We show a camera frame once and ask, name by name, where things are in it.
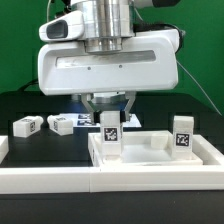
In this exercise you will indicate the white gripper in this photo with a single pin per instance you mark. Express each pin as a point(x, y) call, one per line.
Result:
point(147, 61)

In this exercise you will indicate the white square table top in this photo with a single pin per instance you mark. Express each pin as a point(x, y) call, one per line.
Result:
point(143, 148)

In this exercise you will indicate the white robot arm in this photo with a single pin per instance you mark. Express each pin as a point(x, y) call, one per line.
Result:
point(96, 48)

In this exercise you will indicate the white marker sheet with tags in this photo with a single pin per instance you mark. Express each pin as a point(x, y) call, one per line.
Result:
point(84, 120)

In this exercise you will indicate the white U-shaped fence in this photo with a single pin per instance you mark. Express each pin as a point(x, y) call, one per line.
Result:
point(101, 178)

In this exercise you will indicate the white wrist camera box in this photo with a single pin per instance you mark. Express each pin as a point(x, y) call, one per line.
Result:
point(67, 27)

